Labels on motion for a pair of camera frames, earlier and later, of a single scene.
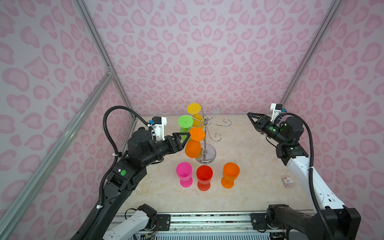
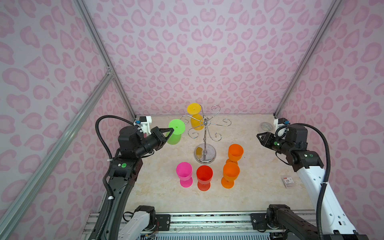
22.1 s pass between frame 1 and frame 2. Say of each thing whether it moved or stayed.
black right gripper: moved
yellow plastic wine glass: stayed
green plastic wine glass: moved
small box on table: stayed
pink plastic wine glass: stayed
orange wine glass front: moved
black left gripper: moved
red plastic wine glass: stayed
